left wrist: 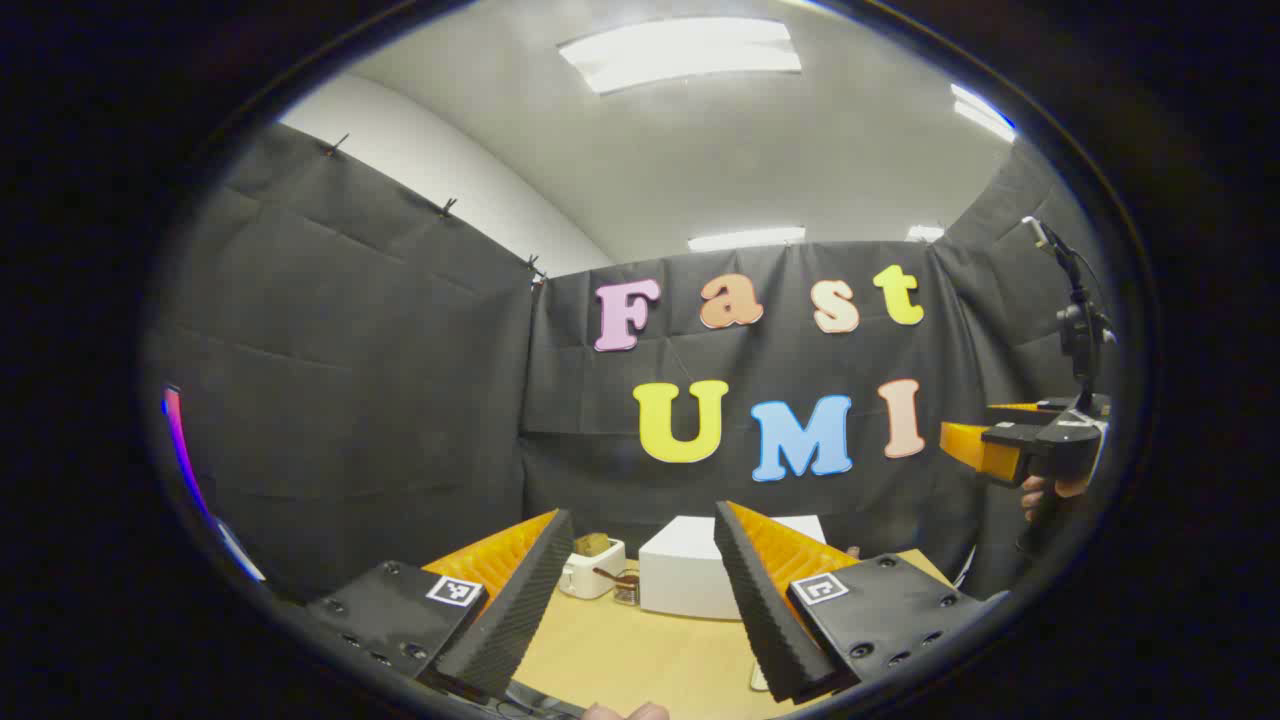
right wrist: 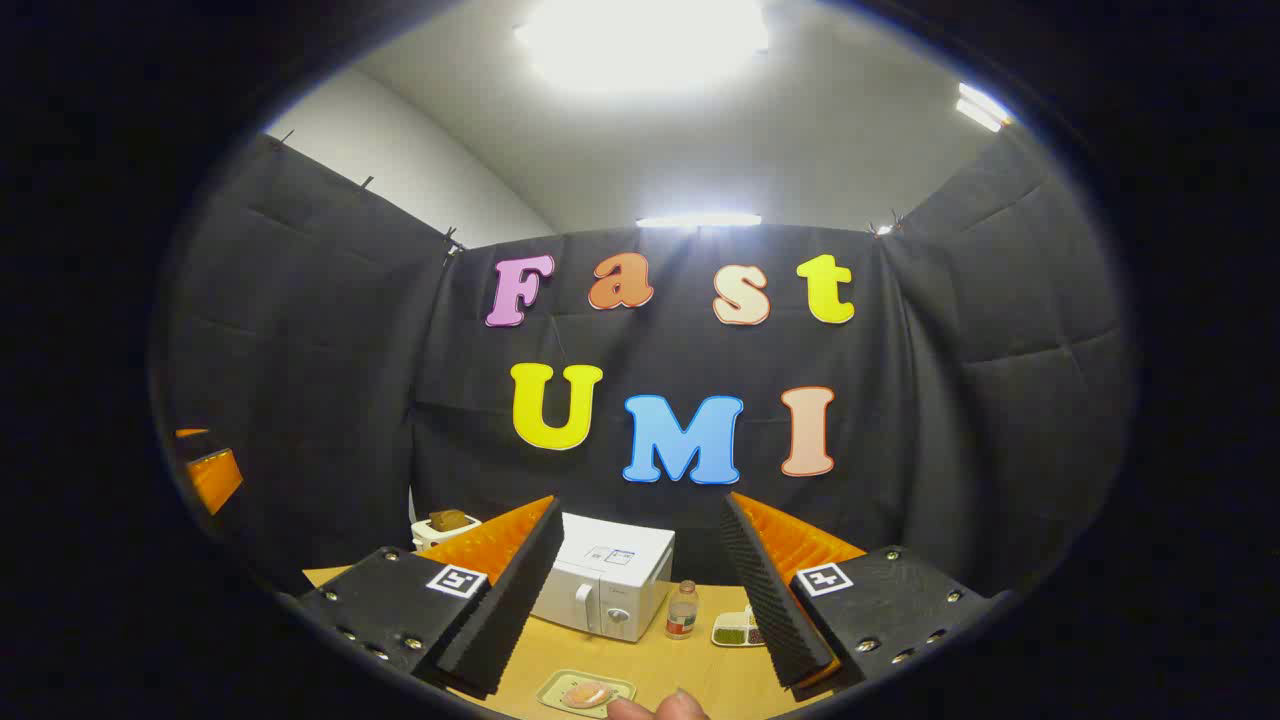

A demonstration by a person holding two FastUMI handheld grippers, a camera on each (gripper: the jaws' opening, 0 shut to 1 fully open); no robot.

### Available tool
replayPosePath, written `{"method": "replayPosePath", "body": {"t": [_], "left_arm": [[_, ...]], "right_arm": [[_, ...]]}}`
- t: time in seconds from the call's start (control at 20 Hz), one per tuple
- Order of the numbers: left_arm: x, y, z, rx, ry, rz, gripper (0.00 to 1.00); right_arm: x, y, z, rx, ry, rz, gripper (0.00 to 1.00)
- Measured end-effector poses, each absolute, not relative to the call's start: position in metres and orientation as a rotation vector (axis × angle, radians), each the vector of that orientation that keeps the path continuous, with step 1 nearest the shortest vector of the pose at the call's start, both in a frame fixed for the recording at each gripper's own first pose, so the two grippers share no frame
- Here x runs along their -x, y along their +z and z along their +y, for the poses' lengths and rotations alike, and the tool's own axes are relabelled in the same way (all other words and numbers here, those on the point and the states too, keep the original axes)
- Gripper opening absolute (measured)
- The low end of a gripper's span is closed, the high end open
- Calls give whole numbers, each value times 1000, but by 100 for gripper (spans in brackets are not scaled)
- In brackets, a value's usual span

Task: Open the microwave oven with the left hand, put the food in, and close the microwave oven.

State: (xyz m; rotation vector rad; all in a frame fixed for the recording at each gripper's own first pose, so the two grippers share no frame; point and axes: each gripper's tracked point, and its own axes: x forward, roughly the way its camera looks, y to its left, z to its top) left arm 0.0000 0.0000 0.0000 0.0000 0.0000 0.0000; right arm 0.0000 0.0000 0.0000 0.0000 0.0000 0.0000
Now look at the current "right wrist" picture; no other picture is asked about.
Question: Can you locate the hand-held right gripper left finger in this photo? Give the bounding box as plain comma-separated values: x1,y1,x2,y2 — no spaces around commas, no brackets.
298,494,566,699

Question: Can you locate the white microwave oven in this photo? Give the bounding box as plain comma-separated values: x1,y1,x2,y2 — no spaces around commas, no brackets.
530,512,676,643

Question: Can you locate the large round ceiling light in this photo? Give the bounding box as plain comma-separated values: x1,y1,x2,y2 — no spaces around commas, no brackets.
515,0,771,93

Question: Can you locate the small clear bottle red label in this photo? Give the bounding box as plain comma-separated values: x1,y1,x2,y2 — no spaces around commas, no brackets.
665,580,699,641

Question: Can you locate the black backdrop cloth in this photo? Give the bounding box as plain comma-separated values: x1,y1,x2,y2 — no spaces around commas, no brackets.
150,130,1136,601

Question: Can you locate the white toaster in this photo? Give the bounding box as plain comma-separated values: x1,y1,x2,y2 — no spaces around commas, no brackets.
410,515,483,552

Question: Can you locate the small rectangular ceiling light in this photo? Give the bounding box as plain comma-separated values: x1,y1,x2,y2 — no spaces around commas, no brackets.
955,82,1013,133

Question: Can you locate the divided dish of beans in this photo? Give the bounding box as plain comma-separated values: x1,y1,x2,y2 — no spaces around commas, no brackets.
711,605,766,648

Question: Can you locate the long strip ceiling light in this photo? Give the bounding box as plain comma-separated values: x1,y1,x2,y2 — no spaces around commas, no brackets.
636,211,764,230

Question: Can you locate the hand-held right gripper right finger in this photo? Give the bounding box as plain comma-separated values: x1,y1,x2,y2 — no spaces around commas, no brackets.
718,490,1003,701

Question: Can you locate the pale green rectangular tray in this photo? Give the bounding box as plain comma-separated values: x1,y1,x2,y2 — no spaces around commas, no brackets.
537,669,638,719

